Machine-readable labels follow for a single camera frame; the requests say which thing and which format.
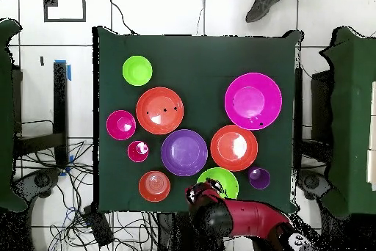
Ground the purple bowl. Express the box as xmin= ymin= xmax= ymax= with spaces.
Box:
xmin=160 ymin=128 xmax=209 ymax=178

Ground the large orange bowl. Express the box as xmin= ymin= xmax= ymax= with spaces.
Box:
xmin=210 ymin=124 xmax=259 ymax=172
xmin=135 ymin=87 xmax=185 ymax=136

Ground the dark green tablecloth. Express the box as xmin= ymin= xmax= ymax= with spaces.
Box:
xmin=93 ymin=26 xmax=303 ymax=215

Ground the red cup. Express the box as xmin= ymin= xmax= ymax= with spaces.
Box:
xmin=126 ymin=140 xmax=150 ymax=164

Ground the large green bowl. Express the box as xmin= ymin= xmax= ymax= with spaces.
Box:
xmin=196 ymin=167 xmax=239 ymax=200

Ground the large pink bowl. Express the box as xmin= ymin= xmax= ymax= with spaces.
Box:
xmin=224 ymin=72 xmax=283 ymax=131

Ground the small orange bowl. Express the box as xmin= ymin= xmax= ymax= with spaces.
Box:
xmin=138 ymin=170 xmax=172 ymax=203

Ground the small red bowl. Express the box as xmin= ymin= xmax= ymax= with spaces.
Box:
xmin=106 ymin=109 xmax=137 ymax=141

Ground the small green bowl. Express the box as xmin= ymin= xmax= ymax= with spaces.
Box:
xmin=122 ymin=54 xmax=153 ymax=87

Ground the purple cup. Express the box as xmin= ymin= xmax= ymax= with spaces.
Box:
xmin=247 ymin=166 xmax=272 ymax=191

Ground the black metal stand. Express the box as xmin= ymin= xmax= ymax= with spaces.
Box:
xmin=293 ymin=67 xmax=334 ymax=172
xmin=12 ymin=62 xmax=69 ymax=170

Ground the blue tape strip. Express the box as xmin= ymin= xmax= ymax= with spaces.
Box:
xmin=59 ymin=154 xmax=75 ymax=177
xmin=54 ymin=59 xmax=72 ymax=81

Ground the black power box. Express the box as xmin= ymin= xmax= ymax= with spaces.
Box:
xmin=82 ymin=205 xmax=115 ymax=247

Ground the person's foot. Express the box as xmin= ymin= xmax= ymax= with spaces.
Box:
xmin=245 ymin=0 xmax=286 ymax=23

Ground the black tape square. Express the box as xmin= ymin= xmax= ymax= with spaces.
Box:
xmin=43 ymin=0 xmax=87 ymax=23

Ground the green cloth covered table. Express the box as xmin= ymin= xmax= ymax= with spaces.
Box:
xmin=319 ymin=26 xmax=376 ymax=219
xmin=0 ymin=18 xmax=28 ymax=213

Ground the tangle of floor cables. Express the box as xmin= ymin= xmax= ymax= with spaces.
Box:
xmin=14 ymin=140 xmax=159 ymax=251

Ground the gray pedestal leg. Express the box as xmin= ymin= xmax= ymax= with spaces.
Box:
xmin=11 ymin=167 xmax=62 ymax=205
xmin=296 ymin=170 xmax=333 ymax=200

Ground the black floor cable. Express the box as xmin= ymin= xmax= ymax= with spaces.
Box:
xmin=105 ymin=0 xmax=138 ymax=36

